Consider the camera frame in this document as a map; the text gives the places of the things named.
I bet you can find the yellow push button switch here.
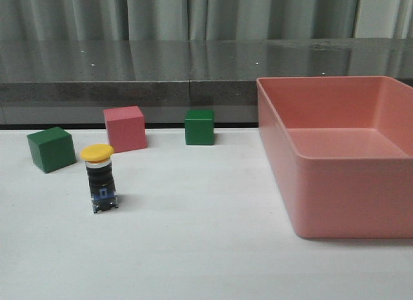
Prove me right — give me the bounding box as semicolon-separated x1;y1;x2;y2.
80;144;118;214

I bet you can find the right green cube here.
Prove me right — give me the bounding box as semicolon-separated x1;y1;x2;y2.
185;110;215;145

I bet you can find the green cube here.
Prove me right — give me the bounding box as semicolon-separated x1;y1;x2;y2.
185;110;215;145
27;127;77;174

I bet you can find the pink cube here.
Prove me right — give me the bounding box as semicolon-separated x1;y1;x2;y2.
103;106;147;153

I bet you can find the pink plastic bin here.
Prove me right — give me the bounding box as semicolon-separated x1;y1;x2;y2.
257;76;412;238

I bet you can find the left green cube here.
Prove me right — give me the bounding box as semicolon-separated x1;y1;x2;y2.
27;127;77;174

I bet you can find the grey stone counter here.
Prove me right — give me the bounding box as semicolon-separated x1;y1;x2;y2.
1;38;412;127

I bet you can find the grey curtain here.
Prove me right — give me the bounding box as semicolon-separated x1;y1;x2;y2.
1;0;412;41

